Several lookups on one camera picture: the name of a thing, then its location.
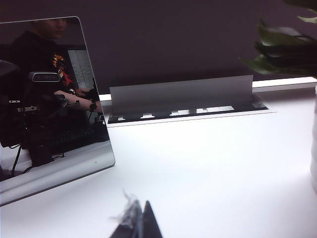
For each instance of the green artificial leafy plant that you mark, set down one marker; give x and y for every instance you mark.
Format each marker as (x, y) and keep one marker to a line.
(280, 49)

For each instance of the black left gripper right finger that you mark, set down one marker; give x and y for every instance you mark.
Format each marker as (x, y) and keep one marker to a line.
(151, 225)

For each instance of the glossy black tablet screen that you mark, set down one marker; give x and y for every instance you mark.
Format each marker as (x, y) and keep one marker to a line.
(49, 99)

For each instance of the white ribbed plant pot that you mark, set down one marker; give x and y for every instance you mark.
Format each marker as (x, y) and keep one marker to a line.
(314, 148)

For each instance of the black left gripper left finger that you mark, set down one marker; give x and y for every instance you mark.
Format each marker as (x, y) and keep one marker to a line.
(128, 228)

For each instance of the grey desk partition panel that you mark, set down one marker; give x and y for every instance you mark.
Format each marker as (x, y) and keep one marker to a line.
(173, 37)

